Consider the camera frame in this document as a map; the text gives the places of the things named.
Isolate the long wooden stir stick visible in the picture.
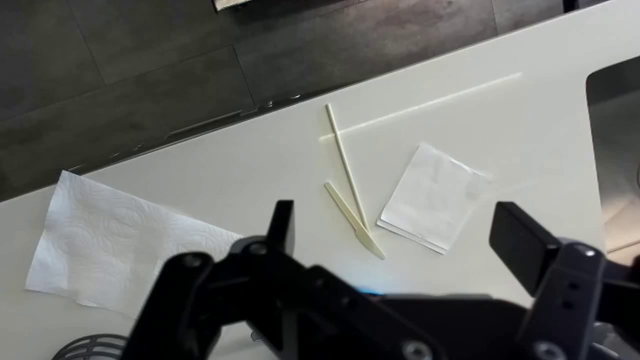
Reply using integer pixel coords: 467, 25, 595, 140
325, 104, 369, 228

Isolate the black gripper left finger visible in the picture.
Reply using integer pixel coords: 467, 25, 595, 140
266, 200, 295, 254

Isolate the stainless steel sink basin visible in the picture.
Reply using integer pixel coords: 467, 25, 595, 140
586, 59, 640, 253

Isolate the large white paper napkin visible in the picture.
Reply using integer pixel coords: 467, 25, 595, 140
27, 173, 238, 318

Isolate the small white folded napkin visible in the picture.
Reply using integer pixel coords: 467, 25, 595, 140
379, 142, 492, 254

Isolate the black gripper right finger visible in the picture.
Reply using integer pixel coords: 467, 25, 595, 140
489, 203, 562, 296

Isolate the short wooden stir stick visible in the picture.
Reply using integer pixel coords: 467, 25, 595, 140
325, 182, 386, 261

